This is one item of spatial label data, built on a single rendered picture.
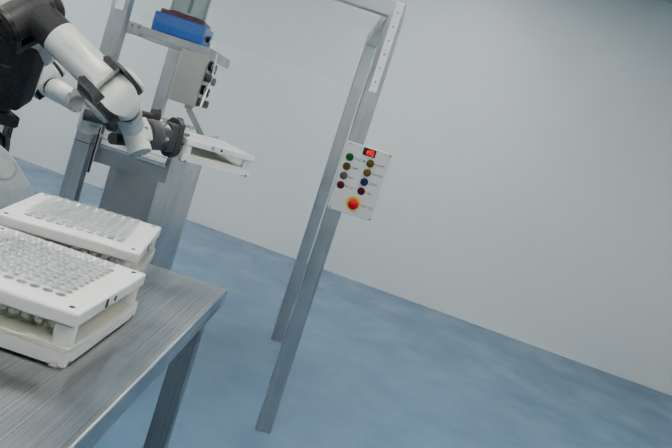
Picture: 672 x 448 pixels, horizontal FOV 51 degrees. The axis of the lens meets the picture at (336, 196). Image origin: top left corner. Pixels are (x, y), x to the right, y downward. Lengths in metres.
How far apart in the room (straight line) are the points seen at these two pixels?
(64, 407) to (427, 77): 5.26
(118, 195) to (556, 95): 3.90
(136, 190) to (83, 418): 2.15
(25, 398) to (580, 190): 5.34
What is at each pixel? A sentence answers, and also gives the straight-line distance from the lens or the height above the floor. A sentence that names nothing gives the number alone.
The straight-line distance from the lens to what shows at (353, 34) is 2.64.
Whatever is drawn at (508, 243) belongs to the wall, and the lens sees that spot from 5.88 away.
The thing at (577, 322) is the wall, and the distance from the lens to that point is 6.02.
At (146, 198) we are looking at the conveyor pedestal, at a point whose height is 0.72.
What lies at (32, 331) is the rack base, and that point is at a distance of 0.94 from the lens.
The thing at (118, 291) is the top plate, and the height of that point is 0.94.
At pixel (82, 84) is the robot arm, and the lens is 1.76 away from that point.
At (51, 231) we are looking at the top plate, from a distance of 1.24.
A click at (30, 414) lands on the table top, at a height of 0.87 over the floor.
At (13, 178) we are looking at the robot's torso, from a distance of 2.10.
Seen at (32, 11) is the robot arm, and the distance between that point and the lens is 1.84.
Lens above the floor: 1.25
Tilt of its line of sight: 6 degrees down
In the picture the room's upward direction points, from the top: 18 degrees clockwise
